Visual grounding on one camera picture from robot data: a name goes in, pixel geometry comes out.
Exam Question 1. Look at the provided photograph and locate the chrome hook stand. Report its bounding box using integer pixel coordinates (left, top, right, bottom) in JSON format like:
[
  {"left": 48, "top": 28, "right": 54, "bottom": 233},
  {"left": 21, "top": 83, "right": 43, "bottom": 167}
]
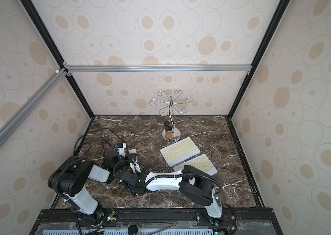
[{"left": 149, "top": 90, "right": 194, "bottom": 143}]

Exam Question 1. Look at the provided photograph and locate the orange spice bottle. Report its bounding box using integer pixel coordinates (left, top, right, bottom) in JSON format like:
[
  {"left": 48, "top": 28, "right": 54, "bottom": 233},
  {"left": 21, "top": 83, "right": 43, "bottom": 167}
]
[{"left": 165, "top": 126, "right": 173, "bottom": 141}]

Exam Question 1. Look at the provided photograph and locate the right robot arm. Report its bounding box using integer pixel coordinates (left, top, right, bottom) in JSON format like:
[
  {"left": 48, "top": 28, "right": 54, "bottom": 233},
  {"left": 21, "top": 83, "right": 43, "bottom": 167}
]
[{"left": 113, "top": 165, "right": 223, "bottom": 219}]

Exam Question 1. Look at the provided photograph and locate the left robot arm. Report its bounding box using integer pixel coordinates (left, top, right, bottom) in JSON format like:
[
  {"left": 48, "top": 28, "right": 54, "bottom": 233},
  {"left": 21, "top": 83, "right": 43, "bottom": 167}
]
[{"left": 48, "top": 150, "right": 125, "bottom": 217}]

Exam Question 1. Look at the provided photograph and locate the aluminium left rail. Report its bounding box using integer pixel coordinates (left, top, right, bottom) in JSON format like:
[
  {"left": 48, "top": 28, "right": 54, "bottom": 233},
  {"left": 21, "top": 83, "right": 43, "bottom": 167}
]
[{"left": 0, "top": 68, "right": 67, "bottom": 148}]

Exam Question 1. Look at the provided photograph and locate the beige red power strip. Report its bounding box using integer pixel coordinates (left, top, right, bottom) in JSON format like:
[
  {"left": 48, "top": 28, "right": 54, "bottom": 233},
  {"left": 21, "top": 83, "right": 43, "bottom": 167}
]
[{"left": 128, "top": 149, "right": 137, "bottom": 161}]

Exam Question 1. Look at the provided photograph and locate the aluminium back rail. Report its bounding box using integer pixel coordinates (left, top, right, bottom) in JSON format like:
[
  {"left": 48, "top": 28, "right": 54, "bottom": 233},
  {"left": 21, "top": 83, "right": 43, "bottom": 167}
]
[{"left": 66, "top": 64, "right": 252, "bottom": 72}]

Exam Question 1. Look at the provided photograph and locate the aluminium rail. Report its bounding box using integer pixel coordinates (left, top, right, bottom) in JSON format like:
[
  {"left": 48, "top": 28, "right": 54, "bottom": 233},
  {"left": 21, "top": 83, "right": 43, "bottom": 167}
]
[
  {"left": 66, "top": 64, "right": 252, "bottom": 72},
  {"left": 0, "top": 68, "right": 67, "bottom": 148}
]

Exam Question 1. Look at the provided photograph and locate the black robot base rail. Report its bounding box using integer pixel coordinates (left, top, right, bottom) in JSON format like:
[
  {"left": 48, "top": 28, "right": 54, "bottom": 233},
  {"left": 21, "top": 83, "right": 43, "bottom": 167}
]
[{"left": 30, "top": 208, "right": 282, "bottom": 235}]

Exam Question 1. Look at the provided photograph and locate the black power strip cord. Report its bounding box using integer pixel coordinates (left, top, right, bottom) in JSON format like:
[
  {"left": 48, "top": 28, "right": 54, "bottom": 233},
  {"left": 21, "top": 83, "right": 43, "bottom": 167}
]
[{"left": 72, "top": 127, "right": 125, "bottom": 156}]

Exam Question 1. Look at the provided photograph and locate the dark spice bottle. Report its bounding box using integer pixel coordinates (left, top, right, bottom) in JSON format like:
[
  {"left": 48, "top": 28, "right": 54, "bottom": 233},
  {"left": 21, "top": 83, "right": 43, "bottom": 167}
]
[{"left": 164, "top": 120, "right": 172, "bottom": 132}]

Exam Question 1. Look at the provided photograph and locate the white wireless keyboard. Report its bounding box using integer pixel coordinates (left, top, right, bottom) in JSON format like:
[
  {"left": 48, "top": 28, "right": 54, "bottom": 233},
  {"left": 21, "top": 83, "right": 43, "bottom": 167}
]
[
  {"left": 160, "top": 137, "right": 201, "bottom": 167},
  {"left": 173, "top": 154, "right": 218, "bottom": 176}
]

